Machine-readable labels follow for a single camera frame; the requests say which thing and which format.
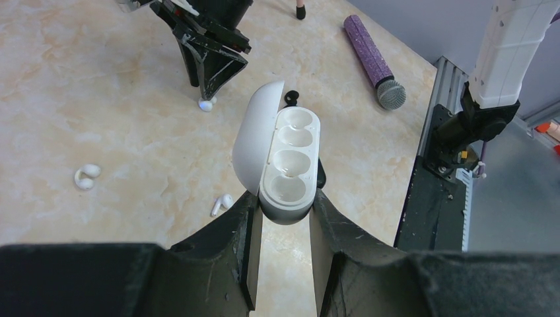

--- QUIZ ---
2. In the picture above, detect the white clip earbud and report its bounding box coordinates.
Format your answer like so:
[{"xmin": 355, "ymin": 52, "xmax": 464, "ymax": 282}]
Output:
[
  {"xmin": 73, "ymin": 164, "xmax": 101, "ymax": 191},
  {"xmin": 198, "ymin": 96, "xmax": 217, "ymax": 112}
]

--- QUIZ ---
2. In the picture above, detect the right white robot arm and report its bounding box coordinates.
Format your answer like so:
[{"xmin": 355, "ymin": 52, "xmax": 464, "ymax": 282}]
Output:
[{"xmin": 120, "ymin": 1, "xmax": 559, "ymax": 176}]

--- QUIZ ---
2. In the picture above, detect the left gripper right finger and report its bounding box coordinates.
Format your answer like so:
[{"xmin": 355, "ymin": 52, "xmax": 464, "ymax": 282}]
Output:
[{"xmin": 309, "ymin": 190, "xmax": 559, "ymax": 316}]

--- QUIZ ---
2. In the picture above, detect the black oval earbud case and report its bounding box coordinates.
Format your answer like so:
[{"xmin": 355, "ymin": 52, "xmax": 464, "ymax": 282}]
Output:
[{"xmin": 316, "ymin": 159, "xmax": 327, "ymax": 189}]

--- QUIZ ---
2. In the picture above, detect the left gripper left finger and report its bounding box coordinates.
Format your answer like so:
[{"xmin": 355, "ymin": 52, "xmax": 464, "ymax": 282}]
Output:
[{"xmin": 1, "ymin": 192, "xmax": 263, "ymax": 316}]

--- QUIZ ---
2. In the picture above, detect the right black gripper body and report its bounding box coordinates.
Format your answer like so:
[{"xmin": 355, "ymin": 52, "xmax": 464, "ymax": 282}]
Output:
[{"xmin": 118, "ymin": 1, "xmax": 253, "ymax": 53}]

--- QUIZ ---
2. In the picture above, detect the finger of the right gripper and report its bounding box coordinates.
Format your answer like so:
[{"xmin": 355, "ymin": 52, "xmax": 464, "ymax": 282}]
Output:
[
  {"xmin": 177, "ymin": 33, "xmax": 199, "ymax": 87},
  {"xmin": 192, "ymin": 38, "xmax": 248, "ymax": 100}
]

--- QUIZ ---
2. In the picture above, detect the purple handheld microphone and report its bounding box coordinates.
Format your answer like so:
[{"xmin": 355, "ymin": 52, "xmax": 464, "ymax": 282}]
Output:
[{"xmin": 343, "ymin": 15, "xmax": 407, "ymax": 110}]

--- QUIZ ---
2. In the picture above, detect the white oval charging case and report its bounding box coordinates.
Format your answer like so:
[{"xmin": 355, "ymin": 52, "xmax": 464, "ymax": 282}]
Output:
[{"xmin": 232, "ymin": 81, "xmax": 321, "ymax": 225}]

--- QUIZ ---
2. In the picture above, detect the black clip earbuds pair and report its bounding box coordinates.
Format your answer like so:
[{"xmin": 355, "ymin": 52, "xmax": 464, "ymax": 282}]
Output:
[{"xmin": 284, "ymin": 90, "xmax": 299, "ymax": 108}]

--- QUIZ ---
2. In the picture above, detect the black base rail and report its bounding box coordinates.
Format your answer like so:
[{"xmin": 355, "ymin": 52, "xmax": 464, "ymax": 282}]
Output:
[{"xmin": 394, "ymin": 105, "xmax": 468, "ymax": 251}]

